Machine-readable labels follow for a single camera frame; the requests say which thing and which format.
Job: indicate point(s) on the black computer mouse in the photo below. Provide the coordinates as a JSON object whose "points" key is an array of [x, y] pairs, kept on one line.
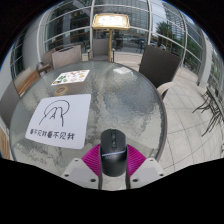
{"points": [[113, 156]]}

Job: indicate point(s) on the wooden slatted bench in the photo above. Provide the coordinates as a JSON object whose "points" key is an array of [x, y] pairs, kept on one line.
{"points": [[27, 81], [4, 143]]}

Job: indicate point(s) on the tan tape roll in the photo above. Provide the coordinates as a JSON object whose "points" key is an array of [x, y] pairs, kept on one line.
{"points": [[56, 91]]}

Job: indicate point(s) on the small white paper napkin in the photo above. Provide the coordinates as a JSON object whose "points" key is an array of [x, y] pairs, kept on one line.
{"points": [[122, 70]]}

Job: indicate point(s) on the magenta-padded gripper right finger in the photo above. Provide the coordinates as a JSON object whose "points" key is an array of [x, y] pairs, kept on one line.
{"points": [[148, 170]]}

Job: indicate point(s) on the white mouse pad with drawing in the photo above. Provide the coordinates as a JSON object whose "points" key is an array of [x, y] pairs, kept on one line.
{"points": [[63, 123]]}

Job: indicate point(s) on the colourful picture menu card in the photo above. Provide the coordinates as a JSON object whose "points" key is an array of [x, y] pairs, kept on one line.
{"points": [[71, 77]]}

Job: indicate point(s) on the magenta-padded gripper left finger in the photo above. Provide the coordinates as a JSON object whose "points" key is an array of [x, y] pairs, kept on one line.
{"points": [[77, 171]]}

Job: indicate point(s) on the dark metal outdoor table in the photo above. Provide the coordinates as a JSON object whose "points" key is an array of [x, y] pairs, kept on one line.
{"points": [[213, 106]]}

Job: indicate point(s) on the gold framed menu stand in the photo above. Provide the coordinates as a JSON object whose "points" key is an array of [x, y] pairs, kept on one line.
{"points": [[110, 21]]}

